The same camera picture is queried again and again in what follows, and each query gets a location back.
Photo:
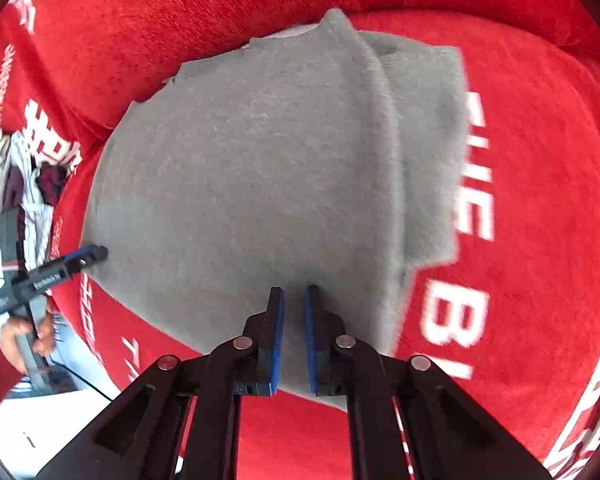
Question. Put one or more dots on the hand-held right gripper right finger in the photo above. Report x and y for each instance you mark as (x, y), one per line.
(310, 340)

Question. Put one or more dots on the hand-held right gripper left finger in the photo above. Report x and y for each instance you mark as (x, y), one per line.
(277, 340)

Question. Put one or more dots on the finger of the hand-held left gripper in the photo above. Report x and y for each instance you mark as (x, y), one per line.
(87, 256)

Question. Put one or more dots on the grey knit sweater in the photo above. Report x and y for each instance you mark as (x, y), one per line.
(255, 185)

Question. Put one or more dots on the person's left hand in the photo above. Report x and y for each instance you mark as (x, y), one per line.
(17, 337)

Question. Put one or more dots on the white striped cloth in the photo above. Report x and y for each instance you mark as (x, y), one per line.
(30, 210)

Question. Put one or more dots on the dark red patterned cloth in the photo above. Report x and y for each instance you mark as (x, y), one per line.
(54, 185)

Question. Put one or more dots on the red printed sofa back cushion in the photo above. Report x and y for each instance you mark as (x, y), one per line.
(180, 20)

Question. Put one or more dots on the red printed sofa seat cover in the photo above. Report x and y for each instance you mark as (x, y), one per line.
(530, 185)

